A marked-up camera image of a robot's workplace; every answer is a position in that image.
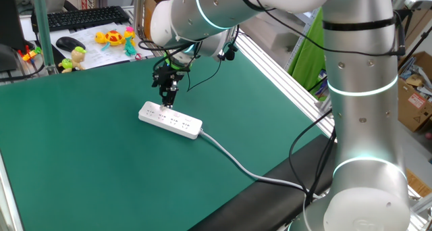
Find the cardboard box red label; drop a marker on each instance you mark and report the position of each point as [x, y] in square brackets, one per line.
[413, 109]

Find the green table mat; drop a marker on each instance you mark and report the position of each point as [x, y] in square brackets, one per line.
[101, 156]

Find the open cardboard box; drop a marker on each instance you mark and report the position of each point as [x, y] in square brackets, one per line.
[148, 15]

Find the green cloth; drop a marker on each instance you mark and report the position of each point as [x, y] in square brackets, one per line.
[308, 55]

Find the orange cardboard sheet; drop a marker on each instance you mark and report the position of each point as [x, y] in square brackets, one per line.
[418, 183]

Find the aluminium frame post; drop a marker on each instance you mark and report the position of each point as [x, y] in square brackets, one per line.
[139, 11]
[44, 28]

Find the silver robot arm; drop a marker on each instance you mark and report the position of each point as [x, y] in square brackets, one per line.
[364, 123]

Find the beige doll green cap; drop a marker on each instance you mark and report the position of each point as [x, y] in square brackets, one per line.
[78, 57]

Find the black monitor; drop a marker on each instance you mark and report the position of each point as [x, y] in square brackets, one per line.
[10, 21]

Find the red yellow block toy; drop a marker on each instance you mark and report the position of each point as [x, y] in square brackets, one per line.
[29, 54]

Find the white foam block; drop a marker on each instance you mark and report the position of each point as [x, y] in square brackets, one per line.
[270, 35]

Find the black keyboard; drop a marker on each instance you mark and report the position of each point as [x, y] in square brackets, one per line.
[81, 18]

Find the yellow duck toy pink hat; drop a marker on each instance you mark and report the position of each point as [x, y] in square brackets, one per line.
[130, 38]

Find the aluminium table frame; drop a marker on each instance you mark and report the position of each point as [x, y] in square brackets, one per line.
[290, 85]

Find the black computer mouse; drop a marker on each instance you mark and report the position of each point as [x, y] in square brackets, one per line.
[69, 43]

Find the white four-socket power strip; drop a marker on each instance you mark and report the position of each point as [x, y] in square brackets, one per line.
[158, 117]

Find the white paper sheets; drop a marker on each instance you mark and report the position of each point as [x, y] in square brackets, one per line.
[101, 57]

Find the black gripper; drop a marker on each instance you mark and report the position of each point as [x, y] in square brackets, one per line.
[168, 75]

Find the yellow orange turtle toy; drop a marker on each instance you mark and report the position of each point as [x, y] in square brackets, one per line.
[113, 38]

